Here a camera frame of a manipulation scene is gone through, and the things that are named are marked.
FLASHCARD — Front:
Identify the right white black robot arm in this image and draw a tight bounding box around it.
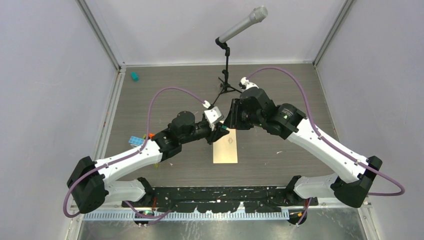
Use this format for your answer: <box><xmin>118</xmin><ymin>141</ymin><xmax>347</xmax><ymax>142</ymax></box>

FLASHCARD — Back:
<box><xmin>224</xmin><ymin>87</ymin><xmax>382</xmax><ymax>208</ymax></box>

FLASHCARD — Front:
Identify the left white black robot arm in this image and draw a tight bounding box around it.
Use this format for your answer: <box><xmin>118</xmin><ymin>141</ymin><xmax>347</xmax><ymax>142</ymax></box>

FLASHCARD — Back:
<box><xmin>63</xmin><ymin>111</ymin><xmax>230</xmax><ymax>217</ymax></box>

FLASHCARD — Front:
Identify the black tripod microphone stand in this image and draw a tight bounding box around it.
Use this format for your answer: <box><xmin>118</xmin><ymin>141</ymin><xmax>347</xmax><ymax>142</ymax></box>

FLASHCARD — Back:
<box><xmin>212</xmin><ymin>37</ymin><xmax>242</xmax><ymax>105</ymax></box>

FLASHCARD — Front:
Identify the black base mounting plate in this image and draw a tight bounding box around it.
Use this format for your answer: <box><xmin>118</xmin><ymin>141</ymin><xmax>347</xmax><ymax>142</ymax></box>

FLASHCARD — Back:
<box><xmin>130</xmin><ymin>186</ymin><xmax>307</xmax><ymax>214</ymax></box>

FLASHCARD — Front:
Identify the colourful toy brick structure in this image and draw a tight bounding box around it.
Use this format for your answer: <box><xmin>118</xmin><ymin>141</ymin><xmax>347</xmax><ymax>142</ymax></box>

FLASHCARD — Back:
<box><xmin>128</xmin><ymin>133</ymin><xmax>155</xmax><ymax>148</ymax></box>

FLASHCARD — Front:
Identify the teal small block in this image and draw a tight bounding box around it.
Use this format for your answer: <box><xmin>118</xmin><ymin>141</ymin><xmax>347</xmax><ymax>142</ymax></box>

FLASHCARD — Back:
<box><xmin>130</xmin><ymin>72</ymin><xmax>139</xmax><ymax>82</ymax></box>

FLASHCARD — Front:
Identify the silver microphone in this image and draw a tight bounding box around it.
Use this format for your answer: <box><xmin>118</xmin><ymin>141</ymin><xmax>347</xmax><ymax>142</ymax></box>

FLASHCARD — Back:
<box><xmin>215</xmin><ymin>5</ymin><xmax>268</xmax><ymax>45</ymax></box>

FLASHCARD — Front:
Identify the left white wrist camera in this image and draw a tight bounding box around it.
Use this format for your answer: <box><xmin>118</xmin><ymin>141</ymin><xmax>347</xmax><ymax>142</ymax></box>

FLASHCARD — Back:
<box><xmin>203</xmin><ymin>106</ymin><xmax>224</xmax><ymax>131</ymax></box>

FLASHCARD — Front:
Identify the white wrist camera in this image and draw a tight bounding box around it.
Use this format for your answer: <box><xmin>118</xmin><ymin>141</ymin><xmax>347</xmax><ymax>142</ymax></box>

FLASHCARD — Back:
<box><xmin>238</xmin><ymin>77</ymin><xmax>259</xmax><ymax>93</ymax></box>
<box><xmin>203</xmin><ymin>106</ymin><xmax>224</xmax><ymax>131</ymax></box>

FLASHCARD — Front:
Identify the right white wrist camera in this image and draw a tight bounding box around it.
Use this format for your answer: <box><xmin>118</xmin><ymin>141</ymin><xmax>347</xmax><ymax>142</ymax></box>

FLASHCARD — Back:
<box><xmin>238</xmin><ymin>77</ymin><xmax>259</xmax><ymax>93</ymax></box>

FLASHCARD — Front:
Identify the white slotted cable duct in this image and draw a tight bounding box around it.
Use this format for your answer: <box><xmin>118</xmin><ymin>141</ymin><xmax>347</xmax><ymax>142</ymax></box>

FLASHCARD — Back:
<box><xmin>82</xmin><ymin>209</ymin><xmax>290</xmax><ymax>221</ymax></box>

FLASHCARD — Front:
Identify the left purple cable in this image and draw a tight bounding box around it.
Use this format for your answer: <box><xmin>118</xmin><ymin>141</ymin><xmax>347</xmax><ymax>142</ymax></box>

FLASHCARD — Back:
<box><xmin>62</xmin><ymin>86</ymin><xmax>213</xmax><ymax>227</ymax></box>

